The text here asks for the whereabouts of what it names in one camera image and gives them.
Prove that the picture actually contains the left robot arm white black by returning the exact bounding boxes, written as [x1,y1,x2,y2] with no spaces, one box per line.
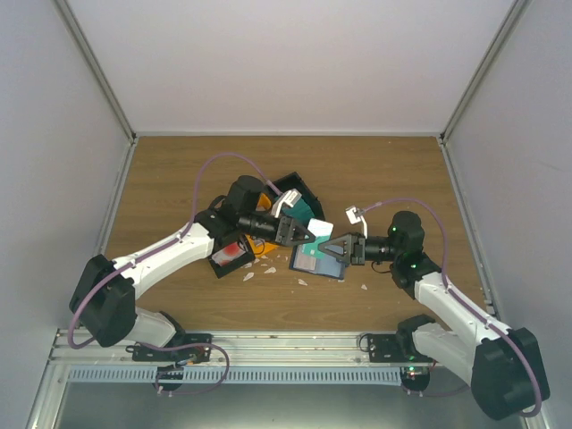
[67,175,315,361]

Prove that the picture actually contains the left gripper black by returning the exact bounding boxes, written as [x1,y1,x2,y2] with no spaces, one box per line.
[240,212,315,247]

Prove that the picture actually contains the slotted cable duct grey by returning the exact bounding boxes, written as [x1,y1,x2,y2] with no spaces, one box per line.
[68,366,401,386]

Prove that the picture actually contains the black bin with red cards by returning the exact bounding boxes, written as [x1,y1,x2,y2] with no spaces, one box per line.
[207,238,255,279]

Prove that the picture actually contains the orange bin with cards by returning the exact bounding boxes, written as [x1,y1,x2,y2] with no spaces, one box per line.
[239,193,283,257]

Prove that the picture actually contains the teal vip card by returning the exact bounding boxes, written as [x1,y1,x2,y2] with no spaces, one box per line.
[302,218,334,259]

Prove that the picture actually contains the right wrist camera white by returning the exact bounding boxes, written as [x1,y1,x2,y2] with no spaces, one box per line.
[345,206,368,238]

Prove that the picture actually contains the navy blue card holder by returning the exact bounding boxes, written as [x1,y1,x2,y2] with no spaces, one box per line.
[289,246,346,281]

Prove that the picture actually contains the teal card stack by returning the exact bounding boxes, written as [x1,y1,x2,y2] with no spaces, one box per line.
[289,199,315,224]

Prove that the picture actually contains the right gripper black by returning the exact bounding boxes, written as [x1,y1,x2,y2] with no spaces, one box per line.
[319,231,401,266]

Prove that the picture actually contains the black bin with teal cards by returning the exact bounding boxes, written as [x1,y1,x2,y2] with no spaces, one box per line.
[273,172,325,221]

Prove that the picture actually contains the aluminium rail frame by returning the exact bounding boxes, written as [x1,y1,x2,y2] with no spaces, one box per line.
[48,330,448,363]

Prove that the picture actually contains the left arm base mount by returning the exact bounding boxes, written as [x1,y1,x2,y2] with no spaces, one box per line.
[125,333,213,364]

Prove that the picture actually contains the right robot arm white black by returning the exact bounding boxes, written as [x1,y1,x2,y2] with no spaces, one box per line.
[318,211,551,420]

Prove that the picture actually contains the red white card stack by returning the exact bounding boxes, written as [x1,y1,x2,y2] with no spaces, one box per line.
[211,242,246,266]

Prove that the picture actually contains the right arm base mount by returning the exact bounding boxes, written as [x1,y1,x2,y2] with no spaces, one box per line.
[357,333,434,365]

